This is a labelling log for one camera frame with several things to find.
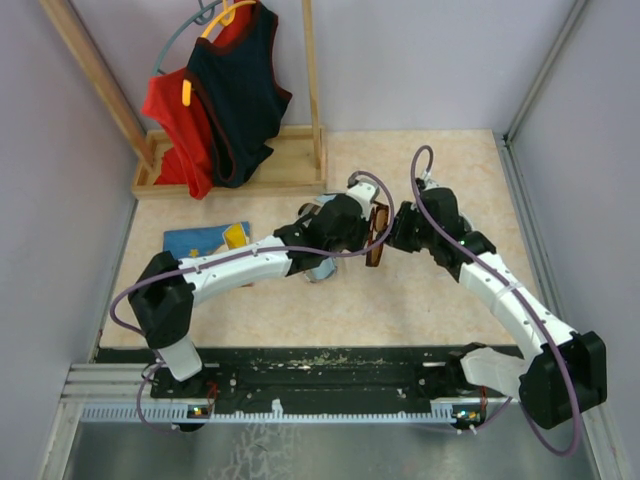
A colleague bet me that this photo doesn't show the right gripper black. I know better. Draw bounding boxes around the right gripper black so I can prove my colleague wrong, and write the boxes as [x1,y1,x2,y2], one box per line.
[378,201,439,253]

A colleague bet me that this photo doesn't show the brown tortoise sunglasses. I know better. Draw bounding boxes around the brown tortoise sunglasses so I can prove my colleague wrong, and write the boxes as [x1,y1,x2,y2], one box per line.
[365,202,390,268]

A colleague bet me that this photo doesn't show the flag newsprint glasses case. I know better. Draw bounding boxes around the flag newsprint glasses case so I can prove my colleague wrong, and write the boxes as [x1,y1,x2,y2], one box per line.
[304,257,337,283]

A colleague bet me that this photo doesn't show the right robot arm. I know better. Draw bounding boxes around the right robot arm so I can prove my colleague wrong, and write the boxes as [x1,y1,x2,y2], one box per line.
[386,183,607,429]

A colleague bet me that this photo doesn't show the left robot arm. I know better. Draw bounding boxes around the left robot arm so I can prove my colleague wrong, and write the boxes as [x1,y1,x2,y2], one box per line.
[127,188,374,397]

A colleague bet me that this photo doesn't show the light blue cloth rear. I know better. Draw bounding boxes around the light blue cloth rear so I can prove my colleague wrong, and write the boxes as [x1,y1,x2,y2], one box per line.
[315,193,344,207]

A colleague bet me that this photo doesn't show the plaid glasses case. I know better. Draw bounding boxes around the plaid glasses case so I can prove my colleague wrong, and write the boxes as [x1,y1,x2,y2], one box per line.
[297,202,323,222]

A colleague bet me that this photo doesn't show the wooden clothes rack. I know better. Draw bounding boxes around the wooden clothes rack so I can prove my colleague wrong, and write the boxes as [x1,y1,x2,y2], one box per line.
[41,1,327,200]

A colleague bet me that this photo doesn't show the blue yellow cartoon pouch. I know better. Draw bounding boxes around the blue yellow cartoon pouch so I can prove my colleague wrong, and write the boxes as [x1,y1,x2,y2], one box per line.
[162,221,251,259]

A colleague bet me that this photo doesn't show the red tank top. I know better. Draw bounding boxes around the red tank top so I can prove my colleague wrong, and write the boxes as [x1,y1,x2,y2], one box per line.
[142,3,255,199]

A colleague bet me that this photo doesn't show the navy tank top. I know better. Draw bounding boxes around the navy tank top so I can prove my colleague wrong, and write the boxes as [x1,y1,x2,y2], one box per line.
[185,2,292,188]

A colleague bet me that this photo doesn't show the yellow hanger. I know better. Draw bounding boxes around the yellow hanger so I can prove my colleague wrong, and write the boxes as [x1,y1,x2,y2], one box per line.
[181,0,259,108]

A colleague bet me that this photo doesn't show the grey blue hanger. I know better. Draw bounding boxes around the grey blue hanger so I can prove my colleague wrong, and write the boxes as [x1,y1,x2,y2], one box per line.
[151,0,222,76]

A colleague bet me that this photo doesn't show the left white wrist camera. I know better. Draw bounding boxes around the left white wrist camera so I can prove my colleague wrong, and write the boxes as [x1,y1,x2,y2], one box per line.
[346,171,379,203]

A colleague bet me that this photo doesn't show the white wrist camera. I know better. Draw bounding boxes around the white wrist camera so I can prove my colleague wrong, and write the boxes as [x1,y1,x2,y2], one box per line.
[346,171,379,203]
[416,170,439,191]

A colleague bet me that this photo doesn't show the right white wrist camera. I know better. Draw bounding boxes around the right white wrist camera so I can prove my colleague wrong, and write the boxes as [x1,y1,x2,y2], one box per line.
[416,170,439,191]

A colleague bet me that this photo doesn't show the white frame sunglasses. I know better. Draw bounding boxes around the white frame sunglasses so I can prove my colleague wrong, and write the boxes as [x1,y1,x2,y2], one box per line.
[460,212,475,233]

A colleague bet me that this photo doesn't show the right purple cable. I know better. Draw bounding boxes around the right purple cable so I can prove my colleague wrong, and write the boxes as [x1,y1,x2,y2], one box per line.
[409,144,582,457]

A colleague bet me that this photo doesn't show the purple cable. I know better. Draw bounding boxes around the purple cable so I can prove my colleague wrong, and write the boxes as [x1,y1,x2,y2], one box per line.
[109,170,396,434]
[409,144,582,457]

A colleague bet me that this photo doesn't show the white slotted cable duct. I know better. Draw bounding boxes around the white slotted cable duct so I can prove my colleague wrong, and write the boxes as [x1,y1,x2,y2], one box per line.
[80,398,481,426]

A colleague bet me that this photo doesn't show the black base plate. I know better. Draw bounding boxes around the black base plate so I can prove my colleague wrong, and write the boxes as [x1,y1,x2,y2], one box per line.
[94,344,506,416]

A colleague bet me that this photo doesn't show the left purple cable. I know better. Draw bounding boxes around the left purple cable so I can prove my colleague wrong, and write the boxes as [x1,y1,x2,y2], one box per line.
[109,170,396,434]

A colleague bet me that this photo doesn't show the aluminium rail frame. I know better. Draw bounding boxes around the aluminium rail frame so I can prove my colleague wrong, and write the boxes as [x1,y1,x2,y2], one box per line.
[34,0,640,480]

